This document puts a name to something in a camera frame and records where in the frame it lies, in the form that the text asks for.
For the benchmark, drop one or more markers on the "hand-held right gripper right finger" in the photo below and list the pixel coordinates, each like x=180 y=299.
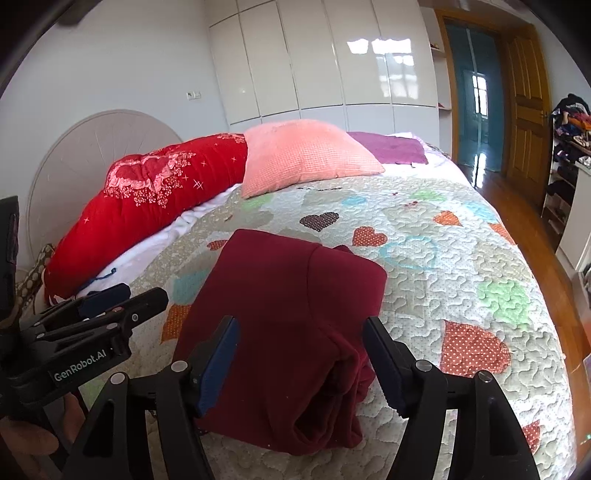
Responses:
x=385 y=369

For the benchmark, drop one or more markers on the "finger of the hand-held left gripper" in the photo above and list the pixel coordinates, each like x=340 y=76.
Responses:
x=138 y=309
x=101 y=297

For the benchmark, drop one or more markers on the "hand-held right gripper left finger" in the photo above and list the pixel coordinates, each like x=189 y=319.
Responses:
x=217 y=364

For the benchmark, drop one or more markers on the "maroon sweater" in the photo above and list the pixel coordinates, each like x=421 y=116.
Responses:
x=286 y=295

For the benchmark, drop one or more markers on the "shelf rack with clothes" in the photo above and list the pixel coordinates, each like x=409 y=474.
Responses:
x=563 y=152

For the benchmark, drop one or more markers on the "person's left hand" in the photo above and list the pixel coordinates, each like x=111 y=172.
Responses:
x=27 y=441

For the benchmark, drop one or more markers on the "white bed sheet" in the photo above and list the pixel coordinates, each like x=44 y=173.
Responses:
x=138 y=251

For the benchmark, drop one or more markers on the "polka dot cushion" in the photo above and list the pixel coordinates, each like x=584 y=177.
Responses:
x=37 y=272

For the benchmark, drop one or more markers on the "red floral comforter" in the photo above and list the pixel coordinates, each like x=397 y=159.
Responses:
x=138 y=203

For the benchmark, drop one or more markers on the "heart patchwork quilt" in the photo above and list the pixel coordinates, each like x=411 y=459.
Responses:
x=461 y=258

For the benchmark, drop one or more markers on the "round beige headboard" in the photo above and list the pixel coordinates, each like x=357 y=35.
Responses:
x=69 y=147

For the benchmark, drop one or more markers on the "purple cloth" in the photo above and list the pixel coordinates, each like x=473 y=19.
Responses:
x=392 y=147

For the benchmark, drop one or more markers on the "pink pillow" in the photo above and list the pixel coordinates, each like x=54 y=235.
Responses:
x=304 y=157

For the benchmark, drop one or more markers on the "white cabinet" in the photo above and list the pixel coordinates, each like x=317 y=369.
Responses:
x=579 y=221

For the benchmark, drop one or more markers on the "wooden door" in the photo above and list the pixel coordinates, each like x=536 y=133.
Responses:
x=526 y=115

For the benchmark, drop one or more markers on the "white glossy wardrobe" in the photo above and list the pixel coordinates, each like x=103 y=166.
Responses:
x=323 y=55

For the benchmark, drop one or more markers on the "white wall socket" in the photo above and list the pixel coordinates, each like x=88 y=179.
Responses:
x=193 y=95

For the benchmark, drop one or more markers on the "wooden door frame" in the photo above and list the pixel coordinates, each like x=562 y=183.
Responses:
x=447 y=92

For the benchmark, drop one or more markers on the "white wall shelf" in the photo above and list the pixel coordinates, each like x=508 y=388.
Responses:
x=436 y=47

